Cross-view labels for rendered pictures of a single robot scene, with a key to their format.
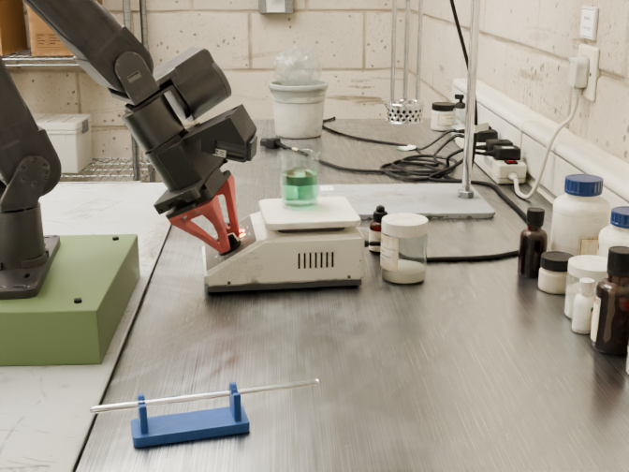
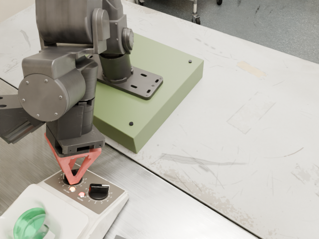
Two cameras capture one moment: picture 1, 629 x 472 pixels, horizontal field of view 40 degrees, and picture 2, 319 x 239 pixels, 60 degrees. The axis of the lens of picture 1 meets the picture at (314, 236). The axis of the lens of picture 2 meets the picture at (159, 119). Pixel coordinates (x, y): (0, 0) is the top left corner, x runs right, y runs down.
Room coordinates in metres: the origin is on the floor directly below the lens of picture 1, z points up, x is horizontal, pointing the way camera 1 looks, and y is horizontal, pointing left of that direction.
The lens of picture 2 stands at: (1.30, 0.04, 1.38)
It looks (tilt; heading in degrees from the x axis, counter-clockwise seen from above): 51 degrees down; 131
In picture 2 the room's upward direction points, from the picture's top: 5 degrees counter-clockwise
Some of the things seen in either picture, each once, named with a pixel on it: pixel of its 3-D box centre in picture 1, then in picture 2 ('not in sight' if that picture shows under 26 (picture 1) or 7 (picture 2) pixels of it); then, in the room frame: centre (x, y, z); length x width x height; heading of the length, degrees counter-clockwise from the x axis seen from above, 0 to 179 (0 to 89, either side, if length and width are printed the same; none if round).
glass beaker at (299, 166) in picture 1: (300, 179); (32, 226); (1.09, 0.02, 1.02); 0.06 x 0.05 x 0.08; 31
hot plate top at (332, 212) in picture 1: (307, 212); (32, 235); (1.08, 0.01, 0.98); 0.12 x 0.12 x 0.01; 8
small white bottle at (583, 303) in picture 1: (584, 305); not in sight; (0.89, -0.30, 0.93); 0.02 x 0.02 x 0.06
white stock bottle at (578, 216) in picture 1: (579, 226); not in sight; (1.08, -0.35, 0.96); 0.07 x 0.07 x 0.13
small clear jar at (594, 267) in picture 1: (591, 289); not in sight; (0.93, -0.32, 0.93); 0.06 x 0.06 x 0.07
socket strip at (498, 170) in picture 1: (487, 151); not in sight; (1.76, -0.36, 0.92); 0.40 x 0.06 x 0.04; 3
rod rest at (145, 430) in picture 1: (189, 412); not in sight; (0.67, 0.11, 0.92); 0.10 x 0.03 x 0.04; 105
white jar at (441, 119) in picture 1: (443, 116); not in sight; (2.14, -0.32, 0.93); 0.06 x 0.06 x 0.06
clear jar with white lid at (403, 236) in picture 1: (403, 248); not in sight; (1.06, -0.12, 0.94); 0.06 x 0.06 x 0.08
